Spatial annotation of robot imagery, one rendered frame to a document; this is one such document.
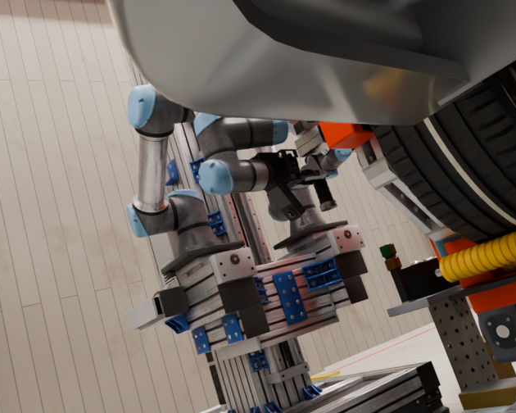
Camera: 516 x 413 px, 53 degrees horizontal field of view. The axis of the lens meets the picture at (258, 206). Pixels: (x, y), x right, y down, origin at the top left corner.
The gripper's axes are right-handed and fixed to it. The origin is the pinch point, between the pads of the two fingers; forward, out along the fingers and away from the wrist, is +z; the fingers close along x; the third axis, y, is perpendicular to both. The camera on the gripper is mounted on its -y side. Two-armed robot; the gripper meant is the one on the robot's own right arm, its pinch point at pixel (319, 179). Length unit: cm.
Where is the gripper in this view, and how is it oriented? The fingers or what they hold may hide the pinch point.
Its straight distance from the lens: 134.4
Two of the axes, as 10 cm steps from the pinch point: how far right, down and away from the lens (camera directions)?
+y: -3.1, -9.2, 2.3
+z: 7.4, -0.8, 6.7
